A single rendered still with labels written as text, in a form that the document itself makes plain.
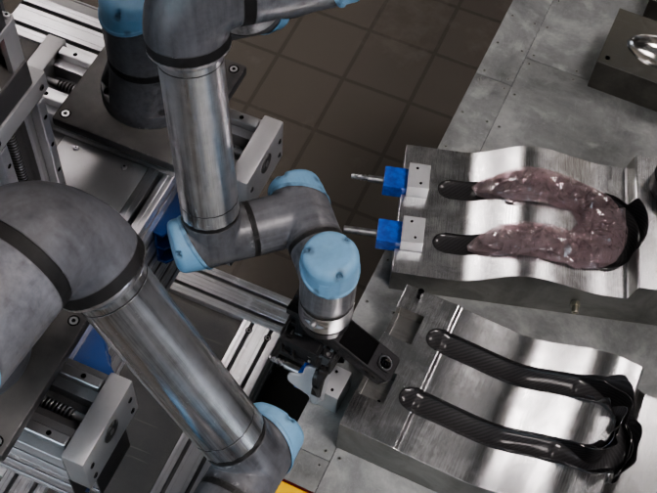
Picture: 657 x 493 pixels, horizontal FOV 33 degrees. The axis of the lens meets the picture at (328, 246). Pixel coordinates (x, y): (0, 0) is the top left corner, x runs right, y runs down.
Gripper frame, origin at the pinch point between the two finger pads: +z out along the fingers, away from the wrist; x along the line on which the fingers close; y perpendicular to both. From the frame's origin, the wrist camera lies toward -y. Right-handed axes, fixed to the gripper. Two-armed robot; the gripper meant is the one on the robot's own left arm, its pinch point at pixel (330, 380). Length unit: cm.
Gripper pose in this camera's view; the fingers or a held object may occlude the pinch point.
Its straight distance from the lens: 169.6
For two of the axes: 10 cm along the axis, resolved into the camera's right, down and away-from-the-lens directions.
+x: -4.5, 7.4, -4.9
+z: -0.5, 5.3, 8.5
